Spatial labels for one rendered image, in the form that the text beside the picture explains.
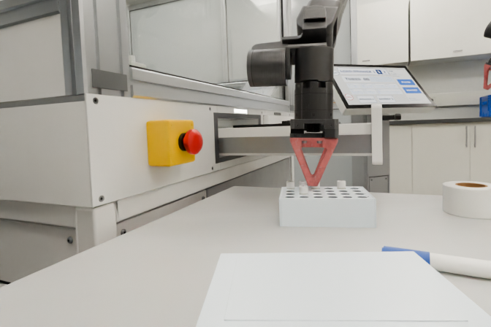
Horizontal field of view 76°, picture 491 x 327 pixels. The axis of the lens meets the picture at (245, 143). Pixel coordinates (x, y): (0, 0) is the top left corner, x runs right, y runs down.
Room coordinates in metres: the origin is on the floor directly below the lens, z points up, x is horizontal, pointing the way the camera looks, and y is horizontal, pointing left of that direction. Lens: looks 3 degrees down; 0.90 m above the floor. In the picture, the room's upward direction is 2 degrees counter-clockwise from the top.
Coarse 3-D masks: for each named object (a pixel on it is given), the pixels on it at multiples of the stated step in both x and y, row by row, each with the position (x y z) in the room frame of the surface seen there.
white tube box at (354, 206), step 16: (288, 192) 0.46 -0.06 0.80; (320, 192) 0.45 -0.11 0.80; (336, 192) 0.45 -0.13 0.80; (352, 192) 0.44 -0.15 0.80; (368, 192) 0.44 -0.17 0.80; (288, 208) 0.42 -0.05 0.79; (304, 208) 0.41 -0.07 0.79; (320, 208) 0.41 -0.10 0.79; (336, 208) 0.41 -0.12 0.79; (352, 208) 0.40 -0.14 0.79; (368, 208) 0.40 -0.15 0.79; (288, 224) 0.42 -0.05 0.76; (304, 224) 0.41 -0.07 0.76; (320, 224) 0.41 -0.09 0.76; (336, 224) 0.41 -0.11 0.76; (352, 224) 0.40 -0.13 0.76; (368, 224) 0.40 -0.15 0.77
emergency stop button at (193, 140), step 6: (186, 132) 0.49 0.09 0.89; (192, 132) 0.49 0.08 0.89; (198, 132) 0.50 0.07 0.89; (186, 138) 0.48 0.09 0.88; (192, 138) 0.48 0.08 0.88; (198, 138) 0.50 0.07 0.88; (186, 144) 0.48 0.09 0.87; (192, 144) 0.48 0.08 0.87; (198, 144) 0.50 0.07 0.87; (186, 150) 0.49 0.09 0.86; (192, 150) 0.49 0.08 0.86; (198, 150) 0.50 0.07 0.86
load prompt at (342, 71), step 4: (340, 68) 1.61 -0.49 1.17; (344, 68) 1.62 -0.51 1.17; (348, 68) 1.63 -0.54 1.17; (352, 68) 1.63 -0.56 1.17; (356, 68) 1.64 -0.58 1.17; (360, 68) 1.65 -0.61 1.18; (340, 72) 1.59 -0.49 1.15; (344, 72) 1.59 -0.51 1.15; (348, 72) 1.60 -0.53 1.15; (352, 72) 1.61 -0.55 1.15; (356, 72) 1.62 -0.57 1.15; (360, 72) 1.62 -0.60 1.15; (364, 72) 1.63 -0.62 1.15; (368, 72) 1.64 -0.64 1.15; (372, 72) 1.65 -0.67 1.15; (376, 72) 1.65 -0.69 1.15; (380, 72) 1.66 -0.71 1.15; (384, 72) 1.67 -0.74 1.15; (388, 72) 1.68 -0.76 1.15
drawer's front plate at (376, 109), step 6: (372, 108) 0.57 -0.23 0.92; (378, 108) 0.56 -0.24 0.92; (372, 114) 0.57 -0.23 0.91; (378, 114) 0.56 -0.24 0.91; (372, 120) 0.57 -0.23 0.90; (378, 120) 0.56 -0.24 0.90; (372, 126) 0.57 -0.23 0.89; (378, 126) 0.56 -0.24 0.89; (372, 132) 0.57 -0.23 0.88; (378, 132) 0.56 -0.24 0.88; (372, 138) 0.57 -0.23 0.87; (378, 138) 0.56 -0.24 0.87; (372, 144) 0.57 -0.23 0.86; (378, 144) 0.56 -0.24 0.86; (372, 150) 0.57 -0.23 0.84; (378, 150) 0.56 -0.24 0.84; (372, 156) 0.57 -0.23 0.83; (378, 156) 0.56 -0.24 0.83; (372, 162) 0.57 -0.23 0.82; (378, 162) 0.56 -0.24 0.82
